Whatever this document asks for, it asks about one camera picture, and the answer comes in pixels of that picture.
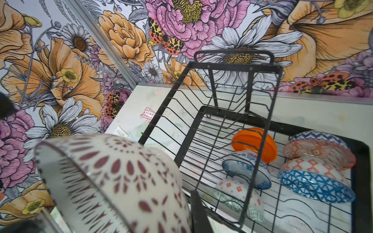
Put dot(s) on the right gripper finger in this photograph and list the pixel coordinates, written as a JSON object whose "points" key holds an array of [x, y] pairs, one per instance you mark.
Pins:
{"points": [[200, 221]]}

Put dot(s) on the green patterned bowl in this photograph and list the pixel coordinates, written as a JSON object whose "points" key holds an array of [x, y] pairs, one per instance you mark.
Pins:
{"points": [[233, 192]]}

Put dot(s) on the black wire dish rack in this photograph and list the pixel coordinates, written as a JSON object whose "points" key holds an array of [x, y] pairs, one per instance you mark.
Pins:
{"points": [[213, 101]]}

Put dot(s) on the blue floral bowl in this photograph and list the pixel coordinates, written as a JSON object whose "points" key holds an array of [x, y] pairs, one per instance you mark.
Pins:
{"points": [[241, 164]]}

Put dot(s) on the maroon petal patterned bowl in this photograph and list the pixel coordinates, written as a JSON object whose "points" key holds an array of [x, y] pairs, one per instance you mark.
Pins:
{"points": [[103, 183]]}

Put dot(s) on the blue geometric bowl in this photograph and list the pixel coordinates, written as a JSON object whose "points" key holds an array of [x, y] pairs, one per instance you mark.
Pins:
{"points": [[315, 179]]}

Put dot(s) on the red patterned bowl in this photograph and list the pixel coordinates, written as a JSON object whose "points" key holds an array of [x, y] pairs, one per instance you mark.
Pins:
{"points": [[328, 147]]}

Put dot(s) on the pink patterned packet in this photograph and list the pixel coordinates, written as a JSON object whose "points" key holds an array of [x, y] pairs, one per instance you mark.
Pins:
{"points": [[148, 115]]}

